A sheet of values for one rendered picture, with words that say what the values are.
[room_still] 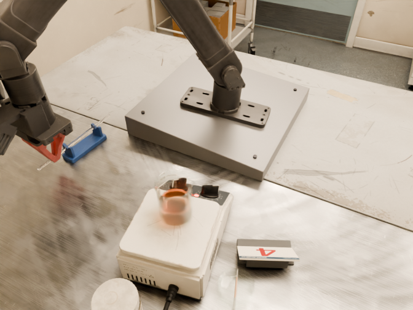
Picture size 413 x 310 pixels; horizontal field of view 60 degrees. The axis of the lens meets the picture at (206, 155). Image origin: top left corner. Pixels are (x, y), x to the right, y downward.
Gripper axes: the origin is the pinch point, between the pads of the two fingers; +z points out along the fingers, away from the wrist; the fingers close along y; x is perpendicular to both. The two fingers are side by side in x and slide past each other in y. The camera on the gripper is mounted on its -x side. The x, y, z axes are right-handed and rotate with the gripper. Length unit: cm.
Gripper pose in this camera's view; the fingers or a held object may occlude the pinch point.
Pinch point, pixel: (54, 157)
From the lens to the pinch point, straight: 77.7
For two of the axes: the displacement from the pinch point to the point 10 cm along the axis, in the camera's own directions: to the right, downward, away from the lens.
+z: 0.1, 7.2, 6.9
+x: 5.4, -5.9, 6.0
